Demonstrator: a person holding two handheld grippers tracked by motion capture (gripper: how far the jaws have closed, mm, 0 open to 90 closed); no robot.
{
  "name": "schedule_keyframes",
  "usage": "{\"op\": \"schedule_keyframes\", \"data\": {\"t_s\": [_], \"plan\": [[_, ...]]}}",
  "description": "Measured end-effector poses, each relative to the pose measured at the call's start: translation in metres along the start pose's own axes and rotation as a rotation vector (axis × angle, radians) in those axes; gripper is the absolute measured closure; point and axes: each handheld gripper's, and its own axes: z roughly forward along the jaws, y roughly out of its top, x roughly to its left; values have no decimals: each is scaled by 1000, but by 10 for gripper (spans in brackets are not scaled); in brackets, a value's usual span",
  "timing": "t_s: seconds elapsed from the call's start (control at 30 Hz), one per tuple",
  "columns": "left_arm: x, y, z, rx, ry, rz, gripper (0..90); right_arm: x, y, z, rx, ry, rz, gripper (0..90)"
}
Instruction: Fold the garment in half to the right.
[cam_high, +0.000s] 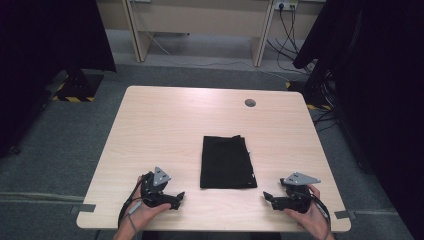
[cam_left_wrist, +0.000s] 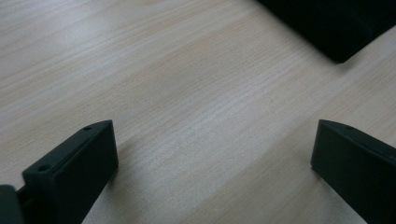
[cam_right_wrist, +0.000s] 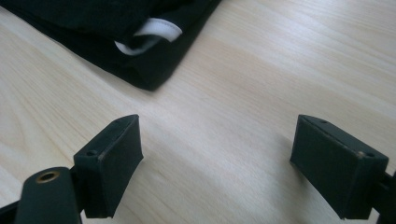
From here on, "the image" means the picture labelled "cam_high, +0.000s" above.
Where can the black tank top white trim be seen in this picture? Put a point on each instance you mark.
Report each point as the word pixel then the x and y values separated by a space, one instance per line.
pixel 226 163

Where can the white wall power outlet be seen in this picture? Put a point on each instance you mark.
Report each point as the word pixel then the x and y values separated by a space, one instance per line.
pixel 286 4

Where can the beige wooden desk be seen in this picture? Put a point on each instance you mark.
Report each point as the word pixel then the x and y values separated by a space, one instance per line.
pixel 200 16

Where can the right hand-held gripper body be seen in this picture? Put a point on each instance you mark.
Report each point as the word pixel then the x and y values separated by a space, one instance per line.
pixel 298 201

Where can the person's right hand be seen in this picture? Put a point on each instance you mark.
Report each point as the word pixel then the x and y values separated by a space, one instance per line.
pixel 315 223

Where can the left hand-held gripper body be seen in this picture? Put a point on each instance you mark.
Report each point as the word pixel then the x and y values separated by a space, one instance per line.
pixel 155 195

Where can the person's left hand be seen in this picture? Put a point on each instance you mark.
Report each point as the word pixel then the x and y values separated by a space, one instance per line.
pixel 143 218

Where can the black curtain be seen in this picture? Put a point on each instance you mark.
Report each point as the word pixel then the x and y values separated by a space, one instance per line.
pixel 40 50
pixel 383 83

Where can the black stand base hazard tape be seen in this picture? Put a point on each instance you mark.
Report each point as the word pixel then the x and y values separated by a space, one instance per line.
pixel 310 96
pixel 80 88

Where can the grey floor tape piece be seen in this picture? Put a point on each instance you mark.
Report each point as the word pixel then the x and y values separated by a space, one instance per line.
pixel 83 208
pixel 345 214

